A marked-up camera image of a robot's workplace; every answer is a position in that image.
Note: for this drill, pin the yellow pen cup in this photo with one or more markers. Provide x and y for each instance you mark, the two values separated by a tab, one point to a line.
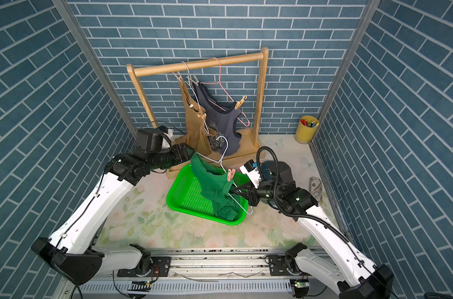
306	129

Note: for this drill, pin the green tank top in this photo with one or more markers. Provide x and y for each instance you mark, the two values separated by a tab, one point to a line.
216	188

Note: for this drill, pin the green plastic basket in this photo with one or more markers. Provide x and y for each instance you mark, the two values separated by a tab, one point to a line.
185	197

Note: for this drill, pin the pink wire hanger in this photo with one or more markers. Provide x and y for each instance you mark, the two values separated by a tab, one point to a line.
219	82

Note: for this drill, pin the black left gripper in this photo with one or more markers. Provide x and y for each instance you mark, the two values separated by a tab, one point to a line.
180	157

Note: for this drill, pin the wooden clothes rack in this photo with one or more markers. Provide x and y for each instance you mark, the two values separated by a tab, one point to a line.
249	143

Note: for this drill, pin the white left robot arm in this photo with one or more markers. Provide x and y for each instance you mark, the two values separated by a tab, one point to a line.
69	249

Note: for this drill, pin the yellow clothespin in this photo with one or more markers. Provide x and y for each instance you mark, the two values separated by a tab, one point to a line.
239	103

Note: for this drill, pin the white wire hanger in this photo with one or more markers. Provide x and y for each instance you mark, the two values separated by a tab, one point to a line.
195	96

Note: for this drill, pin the pink clothespin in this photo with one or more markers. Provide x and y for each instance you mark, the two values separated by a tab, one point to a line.
231	174

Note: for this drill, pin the dark grey tank top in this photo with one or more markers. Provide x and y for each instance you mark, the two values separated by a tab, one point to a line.
221	118

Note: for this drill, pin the tan tank top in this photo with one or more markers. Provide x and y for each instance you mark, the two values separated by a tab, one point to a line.
196	136

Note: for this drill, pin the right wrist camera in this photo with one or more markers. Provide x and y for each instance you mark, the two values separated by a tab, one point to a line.
250	169

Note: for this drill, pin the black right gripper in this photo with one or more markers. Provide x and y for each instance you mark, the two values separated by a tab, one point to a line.
250	194

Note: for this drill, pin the light blue wire hanger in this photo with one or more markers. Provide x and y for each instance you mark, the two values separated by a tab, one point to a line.
219	164

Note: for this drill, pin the beige clothespin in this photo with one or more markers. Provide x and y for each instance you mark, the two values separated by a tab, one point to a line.
193	79
179	77

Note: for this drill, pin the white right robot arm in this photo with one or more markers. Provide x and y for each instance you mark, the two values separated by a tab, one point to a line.
323	235

